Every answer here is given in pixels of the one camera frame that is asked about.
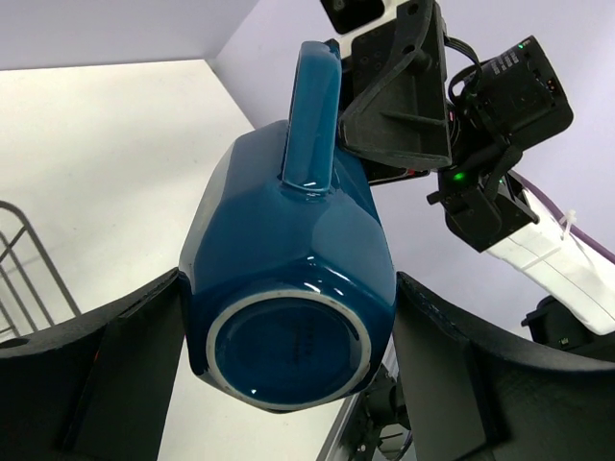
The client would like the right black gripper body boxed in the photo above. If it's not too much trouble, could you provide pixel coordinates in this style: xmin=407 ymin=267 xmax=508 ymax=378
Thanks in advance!
xmin=350 ymin=0 xmax=462 ymax=186

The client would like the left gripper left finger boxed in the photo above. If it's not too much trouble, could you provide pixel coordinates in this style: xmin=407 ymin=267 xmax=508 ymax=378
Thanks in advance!
xmin=1 ymin=270 xmax=185 ymax=460

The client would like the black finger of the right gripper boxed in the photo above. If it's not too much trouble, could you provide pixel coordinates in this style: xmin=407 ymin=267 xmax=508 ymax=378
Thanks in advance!
xmin=335 ymin=0 xmax=454 ymax=172

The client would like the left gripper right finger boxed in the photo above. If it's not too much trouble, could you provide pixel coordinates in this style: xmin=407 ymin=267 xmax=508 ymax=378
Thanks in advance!
xmin=393 ymin=273 xmax=614 ymax=460

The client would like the dark wire dish rack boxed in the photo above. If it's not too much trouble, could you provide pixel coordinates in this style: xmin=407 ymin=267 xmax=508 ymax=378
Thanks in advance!
xmin=1 ymin=201 xmax=82 ymax=347

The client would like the blue mug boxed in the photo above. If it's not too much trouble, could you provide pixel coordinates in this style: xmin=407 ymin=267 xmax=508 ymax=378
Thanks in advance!
xmin=179 ymin=41 xmax=396 ymax=413

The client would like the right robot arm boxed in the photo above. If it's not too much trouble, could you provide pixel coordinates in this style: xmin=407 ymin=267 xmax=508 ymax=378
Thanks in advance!
xmin=338 ymin=1 xmax=614 ymax=361

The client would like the aluminium rail frame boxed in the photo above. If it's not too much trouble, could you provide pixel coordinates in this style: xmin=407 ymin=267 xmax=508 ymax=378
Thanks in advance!
xmin=317 ymin=343 xmax=413 ymax=461

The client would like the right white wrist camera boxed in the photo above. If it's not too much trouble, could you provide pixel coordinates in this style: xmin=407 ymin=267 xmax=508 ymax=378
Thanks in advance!
xmin=320 ymin=0 xmax=425 ymax=36

